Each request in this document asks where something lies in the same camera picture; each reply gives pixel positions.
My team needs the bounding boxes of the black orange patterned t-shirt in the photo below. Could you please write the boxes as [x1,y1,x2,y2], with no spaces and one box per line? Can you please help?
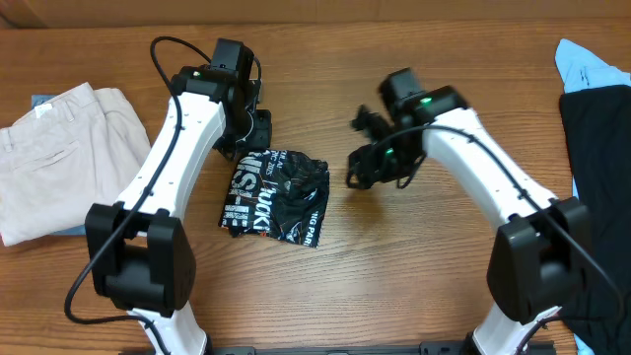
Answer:
[219,150,330,249]

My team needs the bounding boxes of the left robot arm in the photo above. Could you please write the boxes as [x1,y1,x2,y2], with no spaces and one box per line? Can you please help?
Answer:
[64,38,272,354]

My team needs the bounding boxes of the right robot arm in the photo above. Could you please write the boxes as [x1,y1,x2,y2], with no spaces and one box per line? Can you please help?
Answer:
[346,68,592,354]

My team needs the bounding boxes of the folded beige pants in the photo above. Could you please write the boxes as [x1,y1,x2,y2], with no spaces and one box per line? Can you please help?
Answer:
[1,83,150,247]

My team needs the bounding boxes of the light blue garment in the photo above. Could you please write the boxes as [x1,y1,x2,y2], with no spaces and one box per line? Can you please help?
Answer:
[554,38,631,355]

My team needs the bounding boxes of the plain black garment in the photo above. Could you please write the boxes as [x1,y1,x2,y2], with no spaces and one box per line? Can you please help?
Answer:
[558,84,631,355]

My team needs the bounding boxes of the folded blue jeans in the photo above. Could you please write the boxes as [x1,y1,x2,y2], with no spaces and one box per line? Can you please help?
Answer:
[32,95,85,236]

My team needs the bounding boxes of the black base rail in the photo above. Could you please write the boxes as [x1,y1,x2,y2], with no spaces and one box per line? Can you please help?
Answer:
[117,332,557,355]

